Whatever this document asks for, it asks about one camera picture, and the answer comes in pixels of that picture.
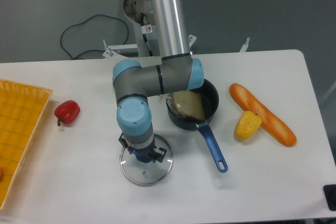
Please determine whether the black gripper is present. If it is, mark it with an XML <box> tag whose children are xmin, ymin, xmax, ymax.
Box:
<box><xmin>118</xmin><ymin>133</ymin><xmax>167</xmax><ymax>163</ymax></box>

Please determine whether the glass pot lid blue knob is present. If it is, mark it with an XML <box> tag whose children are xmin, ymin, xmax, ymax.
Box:
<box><xmin>119</xmin><ymin>136</ymin><xmax>174</xmax><ymax>187</ymax></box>

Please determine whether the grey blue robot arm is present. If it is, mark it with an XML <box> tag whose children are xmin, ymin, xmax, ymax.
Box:
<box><xmin>112</xmin><ymin>0</ymin><xmax>204</xmax><ymax>163</ymax></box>

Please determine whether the wrapped bread slice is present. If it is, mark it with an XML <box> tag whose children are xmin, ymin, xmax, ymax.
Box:
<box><xmin>166</xmin><ymin>91</ymin><xmax>206</xmax><ymax>122</ymax></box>

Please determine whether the dark blue saucepan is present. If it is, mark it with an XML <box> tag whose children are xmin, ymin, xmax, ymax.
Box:
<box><xmin>166</xmin><ymin>79</ymin><xmax>228</xmax><ymax>173</ymax></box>

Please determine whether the red bell pepper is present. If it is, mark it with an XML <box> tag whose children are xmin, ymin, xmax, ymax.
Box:
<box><xmin>54</xmin><ymin>100</ymin><xmax>80</xmax><ymax>126</ymax></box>

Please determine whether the yellow bell pepper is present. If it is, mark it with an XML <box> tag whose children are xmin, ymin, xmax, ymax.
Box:
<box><xmin>234</xmin><ymin>111</ymin><xmax>262</xmax><ymax>141</ymax></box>

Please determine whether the orange baguette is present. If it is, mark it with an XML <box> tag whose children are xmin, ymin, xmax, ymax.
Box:
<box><xmin>229</xmin><ymin>83</ymin><xmax>297</xmax><ymax>147</ymax></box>

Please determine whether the yellow woven basket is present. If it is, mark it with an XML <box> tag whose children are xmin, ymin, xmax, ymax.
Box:
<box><xmin>1</xmin><ymin>79</ymin><xmax>53</xmax><ymax>209</ymax></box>

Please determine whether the black device at table edge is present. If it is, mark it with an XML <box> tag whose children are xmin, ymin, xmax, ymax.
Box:
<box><xmin>323</xmin><ymin>184</ymin><xmax>336</xmax><ymax>211</ymax></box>

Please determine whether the white table bracket right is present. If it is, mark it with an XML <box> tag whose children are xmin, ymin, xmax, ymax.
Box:
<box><xmin>239</xmin><ymin>37</ymin><xmax>250</xmax><ymax>52</ymax></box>

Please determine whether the black cable on floor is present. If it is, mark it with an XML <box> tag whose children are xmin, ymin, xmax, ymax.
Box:
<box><xmin>60</xmin><ymin>14</ymin><xmax>130</xmax><ymax>60</ymax></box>

